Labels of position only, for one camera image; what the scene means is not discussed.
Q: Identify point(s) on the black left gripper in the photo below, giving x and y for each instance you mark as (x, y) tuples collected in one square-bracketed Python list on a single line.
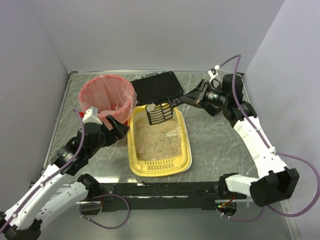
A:
[(110, 130)]

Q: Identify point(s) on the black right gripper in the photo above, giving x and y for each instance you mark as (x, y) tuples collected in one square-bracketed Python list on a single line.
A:
[(200, 93)]

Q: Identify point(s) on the black litter scoop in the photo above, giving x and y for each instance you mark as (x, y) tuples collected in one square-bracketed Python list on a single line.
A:
[(162, 110)]

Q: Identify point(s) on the yellow litter box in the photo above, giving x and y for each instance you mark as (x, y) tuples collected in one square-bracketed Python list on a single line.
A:
[(158, 150)]

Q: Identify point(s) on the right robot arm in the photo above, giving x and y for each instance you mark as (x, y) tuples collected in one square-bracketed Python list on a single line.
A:
[(276, 181)]

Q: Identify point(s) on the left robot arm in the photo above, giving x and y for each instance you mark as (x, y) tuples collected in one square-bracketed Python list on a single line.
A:
[(26, 219)]

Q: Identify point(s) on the red waste basket with liner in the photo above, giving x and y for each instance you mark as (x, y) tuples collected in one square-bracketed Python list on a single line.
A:
[(112, 95)]

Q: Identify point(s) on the black carrying case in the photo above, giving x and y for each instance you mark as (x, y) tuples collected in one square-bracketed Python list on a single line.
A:
[(155, 86)]

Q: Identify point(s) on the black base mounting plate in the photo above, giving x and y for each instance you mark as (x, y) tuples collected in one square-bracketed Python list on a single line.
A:
[(204, 195)]

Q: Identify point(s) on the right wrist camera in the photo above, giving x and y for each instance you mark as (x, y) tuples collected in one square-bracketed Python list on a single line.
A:
[(213, 72)]

